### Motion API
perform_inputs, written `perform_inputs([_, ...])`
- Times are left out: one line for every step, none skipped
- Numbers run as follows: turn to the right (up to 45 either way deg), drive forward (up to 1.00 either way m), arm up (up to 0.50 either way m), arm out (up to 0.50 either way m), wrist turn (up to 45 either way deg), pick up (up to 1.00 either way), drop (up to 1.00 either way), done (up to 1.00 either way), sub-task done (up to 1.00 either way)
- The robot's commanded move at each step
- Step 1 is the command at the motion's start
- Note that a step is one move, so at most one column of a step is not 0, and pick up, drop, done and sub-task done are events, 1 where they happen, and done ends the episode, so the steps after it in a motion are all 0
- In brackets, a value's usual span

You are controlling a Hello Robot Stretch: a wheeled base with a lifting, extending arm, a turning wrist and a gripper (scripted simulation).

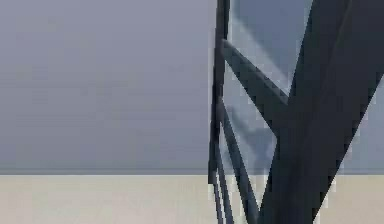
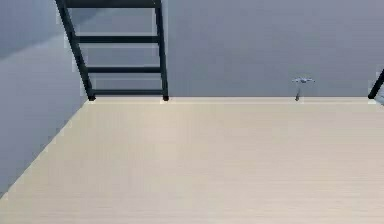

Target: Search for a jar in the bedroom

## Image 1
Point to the black frame chair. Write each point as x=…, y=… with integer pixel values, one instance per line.
x=316, y=133

